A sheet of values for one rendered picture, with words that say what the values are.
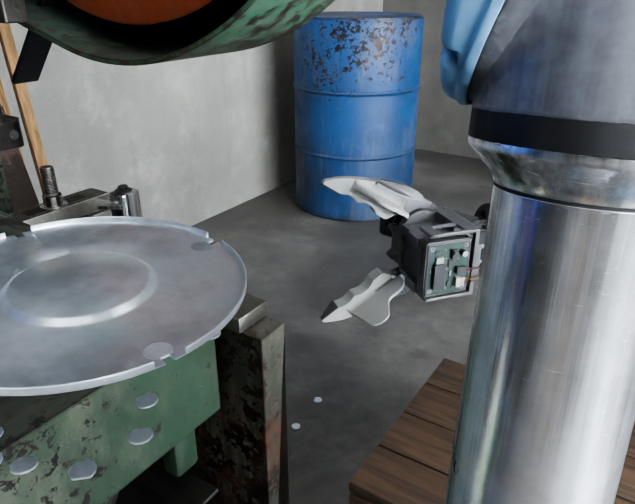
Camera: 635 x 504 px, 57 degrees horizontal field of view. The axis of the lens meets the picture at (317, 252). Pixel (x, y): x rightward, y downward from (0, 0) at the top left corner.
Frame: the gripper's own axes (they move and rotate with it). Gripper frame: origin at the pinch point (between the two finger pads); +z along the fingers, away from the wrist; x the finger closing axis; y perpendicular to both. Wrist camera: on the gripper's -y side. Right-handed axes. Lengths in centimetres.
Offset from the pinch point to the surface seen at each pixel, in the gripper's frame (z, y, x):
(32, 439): 28.7, 1.5, 14.5
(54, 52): 34, -171, -2
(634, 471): -50, 2, 43
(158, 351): 16.5, 12.1, 0.4
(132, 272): 17.7, 0.2, -0.7
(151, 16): 10.9, -37.9, -20.1
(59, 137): 37, -169, 25
